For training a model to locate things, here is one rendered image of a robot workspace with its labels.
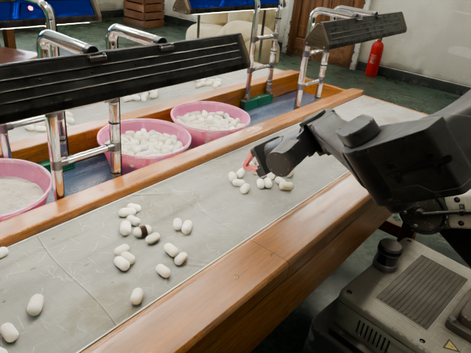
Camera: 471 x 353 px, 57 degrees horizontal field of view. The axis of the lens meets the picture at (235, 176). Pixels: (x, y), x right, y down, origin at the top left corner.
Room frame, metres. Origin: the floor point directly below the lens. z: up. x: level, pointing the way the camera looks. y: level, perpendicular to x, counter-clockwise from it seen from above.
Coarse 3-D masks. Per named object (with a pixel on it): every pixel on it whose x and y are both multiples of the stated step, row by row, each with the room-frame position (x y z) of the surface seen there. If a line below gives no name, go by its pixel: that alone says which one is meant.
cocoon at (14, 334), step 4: (4, 324) 0.44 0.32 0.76; (8, 324) 0.45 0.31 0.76; (12, 324) 0.45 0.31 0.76; (0, 328) 0.44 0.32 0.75; (4, 328) 0.44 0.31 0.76; (8, 328) 0.44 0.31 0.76; (12, 328) 0.44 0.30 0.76; (0, 332) 0.44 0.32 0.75; (4, 332) 0.43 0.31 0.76; (8, 332) 0.43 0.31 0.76; (12, 332) 0.43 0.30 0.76; (16, 332) 0.44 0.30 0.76; (4, 336) 0.43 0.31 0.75; (8, 336) 0.43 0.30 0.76; (12, 336) 0.43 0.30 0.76; (16, 336) 0.43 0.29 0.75; (8, 340) 0.42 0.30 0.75; (12, 340) 0.43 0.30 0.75
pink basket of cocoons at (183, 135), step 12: (132, 120) 1.25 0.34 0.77; (144, 120) 1.27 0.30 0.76; (156, 120) 1.27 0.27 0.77; (108, 132) 1.18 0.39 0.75; (168, 132) 1.25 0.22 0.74; (180, 132) 1.23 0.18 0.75; (108, 156) 1.06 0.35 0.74; (132, 156) 1.01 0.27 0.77; (144, 156) 1.01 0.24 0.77; (156, 156) 1.02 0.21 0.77; (168, 156) 1.05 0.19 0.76; (132, 168) 1.03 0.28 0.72
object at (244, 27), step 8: (232, 24) 4.25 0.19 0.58; (240, 24) 4.27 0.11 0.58; (248, 24) 4.31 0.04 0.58; (224, 32) 4.20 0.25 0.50; (232, 32) 4.14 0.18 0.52; (240, 32) 4.10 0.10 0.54; (248, 32) 4.12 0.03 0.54; (264, 32) 4.17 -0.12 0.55; (272, 32) 4.22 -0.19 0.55; (248, 40) 4.05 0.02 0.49; (264, 40) 4.07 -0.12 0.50; (272, 40) 4.14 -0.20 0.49; (248, 48) 3.98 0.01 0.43; (256, 48) 3.99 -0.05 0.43; (264, 48) 4.05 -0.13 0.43; (256, 56) 3.99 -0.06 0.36; (264, 56) 4.07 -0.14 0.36
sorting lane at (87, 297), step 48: (144, 192) 0.89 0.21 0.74; (192, 192) 0.91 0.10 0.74; (240, 192) 0.94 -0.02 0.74; (288, 192) 0.97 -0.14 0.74; (48, 240) 0.67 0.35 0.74; (96, 240) 0.69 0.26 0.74; (144, 240) 0.70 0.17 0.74; (192, 240) 0.72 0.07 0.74; (240, 240) 0.74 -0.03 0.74; (0, 288) 0.53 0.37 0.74; (48, 288) 0.54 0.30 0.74; (96, 288) 0.56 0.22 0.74; (144, 288) 0.57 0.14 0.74; (0, 336) 0.44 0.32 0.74; (48, 336) 0.45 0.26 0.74; (96, 336) 0.46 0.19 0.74
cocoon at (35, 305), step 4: (32, 296) 0.50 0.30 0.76; (36, 296) 0.50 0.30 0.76; (40, 296) 0.51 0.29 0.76; (32, 300) 0.49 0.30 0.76; (36, 300) 0.49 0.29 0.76; (40, 300) 0.50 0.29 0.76; (44, 300) 0.51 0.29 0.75; (28, 304) 0.49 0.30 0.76; (32, 304) 0.49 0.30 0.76; (36, 304) 0.49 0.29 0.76; (40, 304) 0.49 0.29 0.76; (28, 308) 0.48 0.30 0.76; (32, 308) 0.48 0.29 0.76; (36, 308) 0.48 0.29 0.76; (40, 308) 0.49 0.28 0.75; (28, 312) 0.48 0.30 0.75; (32, 312) 0.48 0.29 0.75; (36, 312) 0.48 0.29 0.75
